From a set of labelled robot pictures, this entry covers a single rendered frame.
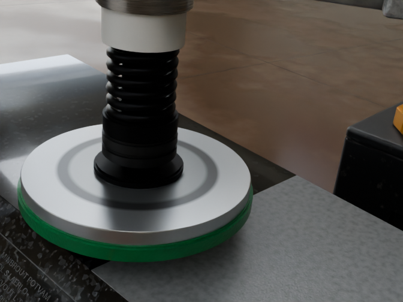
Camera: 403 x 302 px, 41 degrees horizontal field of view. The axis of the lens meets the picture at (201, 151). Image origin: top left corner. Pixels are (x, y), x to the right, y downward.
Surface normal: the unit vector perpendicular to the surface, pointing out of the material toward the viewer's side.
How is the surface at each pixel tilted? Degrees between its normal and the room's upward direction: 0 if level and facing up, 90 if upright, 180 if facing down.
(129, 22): 90
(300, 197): 0
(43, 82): 0
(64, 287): 45
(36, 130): 0
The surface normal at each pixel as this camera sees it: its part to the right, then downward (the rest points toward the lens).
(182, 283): 0.08, -0.90
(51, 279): -0.43, -0.45
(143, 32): 0.11, 0.44
